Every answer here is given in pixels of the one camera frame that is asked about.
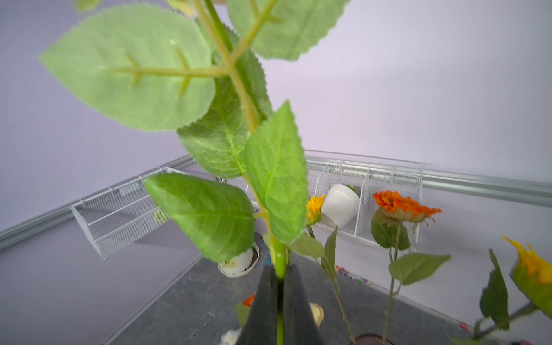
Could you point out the yellow ruffled glass vase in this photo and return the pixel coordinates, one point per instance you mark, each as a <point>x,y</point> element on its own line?
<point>318,314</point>

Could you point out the white rose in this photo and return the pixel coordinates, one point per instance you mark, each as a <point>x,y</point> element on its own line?
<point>231,337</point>

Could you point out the orange yellow rose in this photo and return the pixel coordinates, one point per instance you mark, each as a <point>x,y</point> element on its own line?
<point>308,246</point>

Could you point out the white wire side basket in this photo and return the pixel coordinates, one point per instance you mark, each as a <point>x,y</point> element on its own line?
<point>119,216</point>

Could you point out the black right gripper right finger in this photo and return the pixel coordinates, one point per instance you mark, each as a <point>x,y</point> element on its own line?
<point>299,326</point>

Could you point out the white empty flower pot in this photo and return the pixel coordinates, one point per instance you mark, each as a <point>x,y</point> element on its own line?
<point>340,206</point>

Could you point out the white wire wall shelf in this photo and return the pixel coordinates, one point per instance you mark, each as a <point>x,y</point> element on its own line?
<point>368,175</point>

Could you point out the yellow sunflower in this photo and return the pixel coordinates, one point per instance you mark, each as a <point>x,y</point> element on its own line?
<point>531,275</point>

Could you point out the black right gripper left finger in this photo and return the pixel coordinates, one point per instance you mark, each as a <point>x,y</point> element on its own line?
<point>261,325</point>

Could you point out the dark red glass vase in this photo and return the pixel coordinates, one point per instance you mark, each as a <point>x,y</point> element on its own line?
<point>369,339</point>

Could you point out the potted green plant white pot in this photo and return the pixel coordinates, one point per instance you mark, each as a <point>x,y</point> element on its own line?
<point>242,264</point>

